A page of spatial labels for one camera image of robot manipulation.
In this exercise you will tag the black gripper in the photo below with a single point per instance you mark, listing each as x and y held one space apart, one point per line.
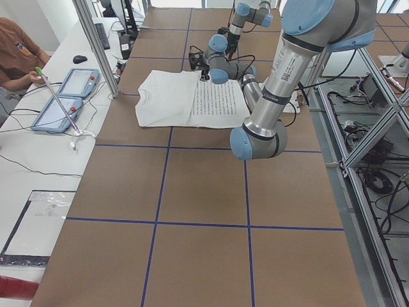
231 40
204 73

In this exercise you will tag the white long-sleeve printed shirt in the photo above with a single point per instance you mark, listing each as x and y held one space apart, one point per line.
184 100

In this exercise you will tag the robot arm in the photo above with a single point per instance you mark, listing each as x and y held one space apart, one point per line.
308 29
260 16

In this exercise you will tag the black power adapter with label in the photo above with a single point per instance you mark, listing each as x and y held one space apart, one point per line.
125 46

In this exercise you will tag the black keyboard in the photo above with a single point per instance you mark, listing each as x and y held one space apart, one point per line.
100 30

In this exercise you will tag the upper blue teach pendant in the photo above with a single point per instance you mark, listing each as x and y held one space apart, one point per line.
79 82

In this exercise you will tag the blue teach pendant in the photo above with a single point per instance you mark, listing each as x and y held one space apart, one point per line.
79 82
53 119

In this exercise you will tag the black computer mouse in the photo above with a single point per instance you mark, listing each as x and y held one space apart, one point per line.
79 59

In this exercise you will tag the silver rod with green tip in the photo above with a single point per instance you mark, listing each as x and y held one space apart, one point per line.
78 132

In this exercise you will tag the lower blue teach pendant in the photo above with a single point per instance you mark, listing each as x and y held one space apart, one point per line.
53 119

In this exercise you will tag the person in brown shirt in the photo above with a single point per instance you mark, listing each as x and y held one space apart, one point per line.
20 55

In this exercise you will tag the red object at corner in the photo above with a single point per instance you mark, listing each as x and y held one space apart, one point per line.
13 288

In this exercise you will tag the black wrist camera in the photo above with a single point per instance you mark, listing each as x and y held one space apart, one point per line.
196 58
223 30

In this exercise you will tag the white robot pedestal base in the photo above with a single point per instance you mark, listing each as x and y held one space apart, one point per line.
290 104

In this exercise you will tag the aluminium frame post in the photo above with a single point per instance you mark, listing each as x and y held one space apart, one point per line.
87 24

